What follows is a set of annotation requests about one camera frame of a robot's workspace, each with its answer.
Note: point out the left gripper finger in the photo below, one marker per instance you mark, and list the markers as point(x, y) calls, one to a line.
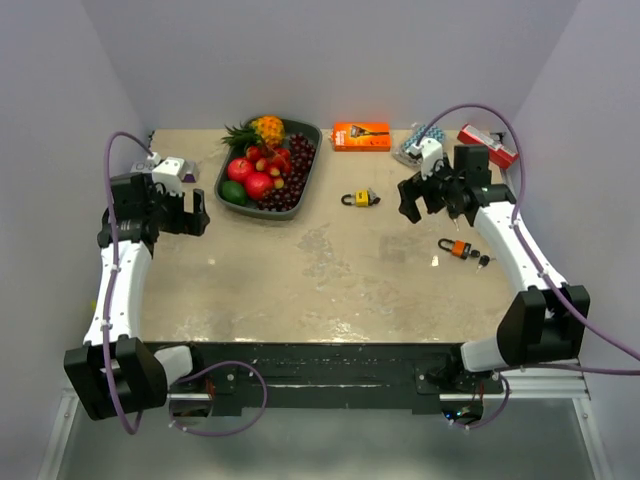
point(188, 203)
point(200, 217)

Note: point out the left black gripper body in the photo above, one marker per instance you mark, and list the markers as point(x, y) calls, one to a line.
point(167, 211)

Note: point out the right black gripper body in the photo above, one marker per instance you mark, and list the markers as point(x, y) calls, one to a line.
point(445, 180)

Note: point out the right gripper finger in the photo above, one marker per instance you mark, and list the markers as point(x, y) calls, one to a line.
point(434, 200)
point(410, 191)

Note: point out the yellow padlock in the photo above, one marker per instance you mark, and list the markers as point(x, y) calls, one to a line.
point(361, 198)

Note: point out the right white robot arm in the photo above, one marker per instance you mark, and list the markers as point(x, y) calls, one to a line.
point(542, 323)

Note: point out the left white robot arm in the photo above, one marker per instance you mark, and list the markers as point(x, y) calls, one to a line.
point(114, 373)

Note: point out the blue patterned sponge pack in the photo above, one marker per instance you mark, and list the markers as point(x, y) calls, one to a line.
point(419, 131)

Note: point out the purple toothpaste box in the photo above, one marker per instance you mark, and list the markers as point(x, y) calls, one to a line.
point(186, 171)

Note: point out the green avocado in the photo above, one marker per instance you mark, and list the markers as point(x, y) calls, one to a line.
point(234, 193)

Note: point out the orange padlock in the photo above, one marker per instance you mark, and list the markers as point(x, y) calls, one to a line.
point(465, 251)

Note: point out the red box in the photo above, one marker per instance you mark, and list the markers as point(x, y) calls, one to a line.
point(499, 154)

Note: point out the red apple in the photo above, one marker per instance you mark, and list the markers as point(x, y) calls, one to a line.
point(239, 169)

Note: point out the red pomegranate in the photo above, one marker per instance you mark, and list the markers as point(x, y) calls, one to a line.
point(258, 185)

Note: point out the orange razor box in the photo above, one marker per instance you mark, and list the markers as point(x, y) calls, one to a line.
point(361, 137)

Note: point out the small red cherries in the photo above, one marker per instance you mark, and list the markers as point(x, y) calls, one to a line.
point(276, 163)

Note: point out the toy pineapple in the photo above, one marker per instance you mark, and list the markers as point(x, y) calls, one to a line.
point(264, 131)

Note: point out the purple grape bunch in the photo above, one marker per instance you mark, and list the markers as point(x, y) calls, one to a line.
point(302, 152)

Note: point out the dark grey fruit tray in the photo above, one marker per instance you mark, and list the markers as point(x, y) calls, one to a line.
point(251, 208)

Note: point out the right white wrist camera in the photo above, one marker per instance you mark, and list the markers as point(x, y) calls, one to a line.
point(429, 151)

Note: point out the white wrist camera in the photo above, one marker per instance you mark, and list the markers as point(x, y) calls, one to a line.
point(429, 151)
point(171, 183)

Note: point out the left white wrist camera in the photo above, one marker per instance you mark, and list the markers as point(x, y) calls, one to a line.
point(171, 183)

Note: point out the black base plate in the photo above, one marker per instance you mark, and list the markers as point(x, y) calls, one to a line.
point(383, 376)

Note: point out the aluminium frame rail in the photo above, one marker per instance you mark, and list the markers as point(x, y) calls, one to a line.
point(544, 431)

